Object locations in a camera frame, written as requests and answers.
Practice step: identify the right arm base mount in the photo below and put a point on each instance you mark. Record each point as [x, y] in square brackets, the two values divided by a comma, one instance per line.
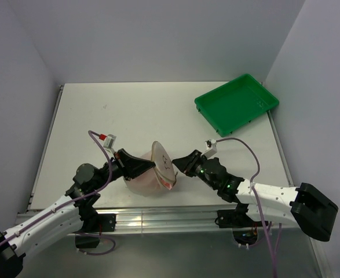
[244, 229]

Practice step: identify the pink bra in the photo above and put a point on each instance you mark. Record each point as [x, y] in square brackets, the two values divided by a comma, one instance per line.
[165, 183]

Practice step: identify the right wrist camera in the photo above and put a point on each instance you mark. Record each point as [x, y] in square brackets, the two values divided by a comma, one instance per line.
[211, 148]

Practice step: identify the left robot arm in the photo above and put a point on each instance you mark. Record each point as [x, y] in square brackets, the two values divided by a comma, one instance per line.
[72, 212]

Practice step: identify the aluminium table frame rail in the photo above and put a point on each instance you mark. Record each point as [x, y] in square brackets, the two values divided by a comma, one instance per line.
[158, 219]

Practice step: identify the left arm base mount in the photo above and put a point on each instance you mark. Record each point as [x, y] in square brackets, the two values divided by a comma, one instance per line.
[101, 223]

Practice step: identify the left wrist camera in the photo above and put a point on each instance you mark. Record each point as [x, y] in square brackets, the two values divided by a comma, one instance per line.
[108, 141]

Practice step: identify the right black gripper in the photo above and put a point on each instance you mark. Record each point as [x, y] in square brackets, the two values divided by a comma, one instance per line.
[186, 164]

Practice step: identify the green plastic tray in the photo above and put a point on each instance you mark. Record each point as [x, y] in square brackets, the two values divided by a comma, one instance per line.
[235, 104]

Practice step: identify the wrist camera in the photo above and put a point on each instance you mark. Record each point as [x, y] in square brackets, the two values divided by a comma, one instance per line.
[108, 141]
[211, 148]

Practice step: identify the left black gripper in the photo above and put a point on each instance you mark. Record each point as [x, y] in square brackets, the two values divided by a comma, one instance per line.
[131, 165]

